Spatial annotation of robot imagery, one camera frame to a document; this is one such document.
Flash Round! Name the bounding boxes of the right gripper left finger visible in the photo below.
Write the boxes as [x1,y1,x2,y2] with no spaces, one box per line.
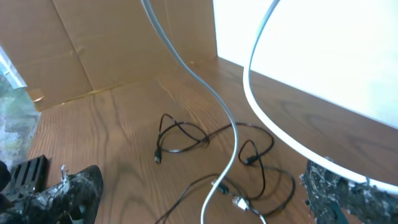
[1,165,104,224]

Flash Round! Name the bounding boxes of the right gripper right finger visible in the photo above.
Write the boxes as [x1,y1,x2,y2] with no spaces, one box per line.
[300,161,397,224]

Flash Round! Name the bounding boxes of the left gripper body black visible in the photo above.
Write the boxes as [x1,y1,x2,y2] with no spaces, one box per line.
[1,155,48,201]

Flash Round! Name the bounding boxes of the white usb cable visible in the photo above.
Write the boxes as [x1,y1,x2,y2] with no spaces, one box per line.
[140,0,398,224]

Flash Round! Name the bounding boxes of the black usb cable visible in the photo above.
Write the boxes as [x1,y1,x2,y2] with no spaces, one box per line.
[154,113,297,224]

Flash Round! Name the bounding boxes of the brown cardboard panel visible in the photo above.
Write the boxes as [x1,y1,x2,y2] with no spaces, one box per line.
[0,0,218,111]

